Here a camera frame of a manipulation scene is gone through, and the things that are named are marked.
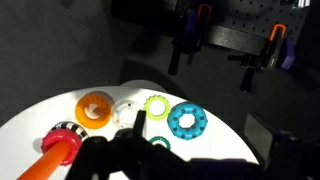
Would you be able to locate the large black white striped ring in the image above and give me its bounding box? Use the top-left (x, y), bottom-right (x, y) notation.
top-left (50, 120), bottom-right (90, 143)

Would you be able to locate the clamp with orange purple handles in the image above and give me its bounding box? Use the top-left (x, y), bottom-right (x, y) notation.
top-left (168, 3), bottom-right (214, 76)
top-left (228, 23), bottom-right (298, 94)

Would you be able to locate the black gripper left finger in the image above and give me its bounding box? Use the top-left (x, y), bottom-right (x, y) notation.
top-left (114, 110), bottom-right (147, 141)

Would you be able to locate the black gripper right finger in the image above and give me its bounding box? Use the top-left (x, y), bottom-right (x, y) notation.
top-left (244, 112), bottom-right (278, 161)

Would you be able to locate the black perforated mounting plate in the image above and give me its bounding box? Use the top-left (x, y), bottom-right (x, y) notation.
top-left (111, 0), bottom-right (309, 57)

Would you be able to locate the lime green bumpy ring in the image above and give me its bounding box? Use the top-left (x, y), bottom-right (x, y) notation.
top-left (143, 94), bottom-right (172, 121)

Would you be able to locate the orange ribbed ring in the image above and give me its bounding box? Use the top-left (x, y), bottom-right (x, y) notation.
top-left (74, 90), bottom-right (115, 131)

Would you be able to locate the orange ring holder pole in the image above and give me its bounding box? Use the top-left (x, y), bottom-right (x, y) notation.
top-left (16, 140), bottom-right (73, 180)

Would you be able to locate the thin dark green ring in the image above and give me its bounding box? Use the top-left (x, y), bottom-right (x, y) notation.
top-left (148, 135), bottom-right (172, 152)

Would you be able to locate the blue ring with dark dots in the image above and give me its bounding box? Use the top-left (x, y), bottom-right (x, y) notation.
top-left (167, 101), bottom-right (208, 141)

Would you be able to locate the clear ring with coloured beads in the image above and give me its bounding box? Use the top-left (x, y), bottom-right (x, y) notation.
top-left (111, 99), bottom-right (148, 131)

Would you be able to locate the red ring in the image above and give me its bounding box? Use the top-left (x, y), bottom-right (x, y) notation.
top-left (41, 129), bottom-right (83, 167)

